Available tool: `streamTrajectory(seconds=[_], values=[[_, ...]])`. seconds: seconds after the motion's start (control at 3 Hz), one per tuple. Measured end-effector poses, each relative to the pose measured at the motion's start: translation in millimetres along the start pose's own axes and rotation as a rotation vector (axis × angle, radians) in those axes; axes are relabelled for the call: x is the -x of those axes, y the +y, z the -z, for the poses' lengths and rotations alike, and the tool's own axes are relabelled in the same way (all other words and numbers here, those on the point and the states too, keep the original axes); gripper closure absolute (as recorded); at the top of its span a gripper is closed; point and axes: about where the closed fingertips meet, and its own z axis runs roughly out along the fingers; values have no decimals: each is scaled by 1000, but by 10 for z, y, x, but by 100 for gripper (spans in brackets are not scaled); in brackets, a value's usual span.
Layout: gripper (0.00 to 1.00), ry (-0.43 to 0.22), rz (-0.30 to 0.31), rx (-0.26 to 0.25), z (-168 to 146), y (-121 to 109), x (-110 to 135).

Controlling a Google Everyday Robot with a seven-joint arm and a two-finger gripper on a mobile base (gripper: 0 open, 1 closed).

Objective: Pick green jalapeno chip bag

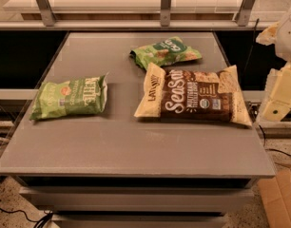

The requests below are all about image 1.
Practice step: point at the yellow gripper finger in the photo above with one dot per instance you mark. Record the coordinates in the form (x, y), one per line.
(276, 103)

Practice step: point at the green Kettle jalapeno chip bag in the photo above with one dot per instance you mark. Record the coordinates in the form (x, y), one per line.
(85, 96)

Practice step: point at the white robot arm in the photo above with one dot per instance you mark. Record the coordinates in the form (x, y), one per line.
(279, 35)

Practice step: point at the brown Sea Salt tortilla chip bag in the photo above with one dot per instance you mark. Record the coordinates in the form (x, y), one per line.
(193, 95)

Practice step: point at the small green snack bag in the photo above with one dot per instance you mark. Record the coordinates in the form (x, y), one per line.
(166, 53)

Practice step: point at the cardboard box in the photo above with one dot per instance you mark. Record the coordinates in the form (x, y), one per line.
(276, 199)

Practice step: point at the grey table drawer unit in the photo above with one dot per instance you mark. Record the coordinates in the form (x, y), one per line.
(134, 198)

